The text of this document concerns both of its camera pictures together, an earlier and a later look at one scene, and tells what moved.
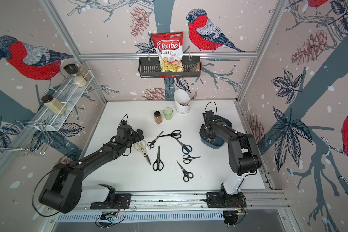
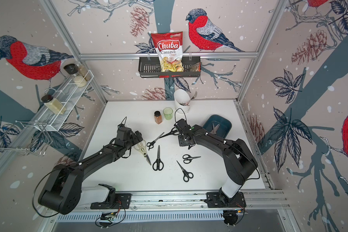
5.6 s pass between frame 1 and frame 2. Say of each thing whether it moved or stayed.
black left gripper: stayed
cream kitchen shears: stayed
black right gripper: moved
